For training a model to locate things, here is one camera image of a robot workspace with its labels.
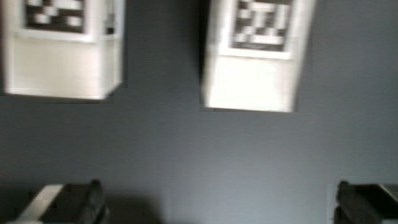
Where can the white leg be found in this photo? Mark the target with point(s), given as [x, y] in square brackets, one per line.
[63, 47]
[256, 41]

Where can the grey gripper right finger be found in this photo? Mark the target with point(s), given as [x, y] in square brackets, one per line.
[366, 203]

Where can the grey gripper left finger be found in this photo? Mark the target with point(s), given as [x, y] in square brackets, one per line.
[66, 204]

